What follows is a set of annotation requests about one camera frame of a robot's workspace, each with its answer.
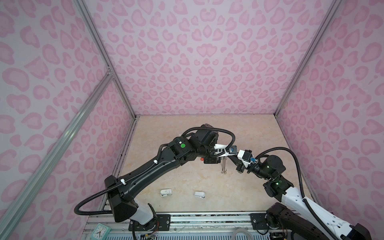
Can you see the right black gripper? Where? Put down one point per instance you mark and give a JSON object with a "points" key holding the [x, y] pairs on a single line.
{"points": [[241, 167]]}

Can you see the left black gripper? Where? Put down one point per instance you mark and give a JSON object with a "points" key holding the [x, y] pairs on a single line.
{"points": [[214, 160]]}

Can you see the silver carabiner keyring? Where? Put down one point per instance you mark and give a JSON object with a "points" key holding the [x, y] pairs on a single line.
{"points": [[223, 165]]}

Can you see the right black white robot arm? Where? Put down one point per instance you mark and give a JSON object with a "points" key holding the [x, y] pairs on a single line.
{"points": [[293, 210]]}

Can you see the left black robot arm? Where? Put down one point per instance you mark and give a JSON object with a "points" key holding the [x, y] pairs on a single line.
{"points": [[197, 142]]}

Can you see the right white key tag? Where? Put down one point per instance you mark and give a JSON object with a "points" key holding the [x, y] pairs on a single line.
{"points": [[200, 194]]}

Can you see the white key tag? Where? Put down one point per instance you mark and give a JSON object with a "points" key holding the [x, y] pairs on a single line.
{"points": [[200, 194], [166, 192]]}

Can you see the left white key tag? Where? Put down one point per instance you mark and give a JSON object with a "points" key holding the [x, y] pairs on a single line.
{"points": [[166, 192]]}

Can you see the clear plastic tube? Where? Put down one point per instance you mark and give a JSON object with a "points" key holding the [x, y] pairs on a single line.
{"points": [[243, 232]]}

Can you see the small green clock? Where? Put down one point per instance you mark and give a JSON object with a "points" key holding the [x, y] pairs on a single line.
{"points": [[100, 232]]}

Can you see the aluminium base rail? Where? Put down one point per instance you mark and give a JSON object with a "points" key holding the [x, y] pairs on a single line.
{"points": [[194, 226]]}

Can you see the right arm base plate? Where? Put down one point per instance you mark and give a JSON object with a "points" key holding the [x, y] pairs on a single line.
{"points": [[259, 222]]}

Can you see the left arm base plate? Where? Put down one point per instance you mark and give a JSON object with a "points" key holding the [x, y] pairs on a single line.
{"points": [[159, 223]]}

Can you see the diagonal aluminium frame bar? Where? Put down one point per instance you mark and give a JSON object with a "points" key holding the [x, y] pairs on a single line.
{"points": [[20, 205]]}

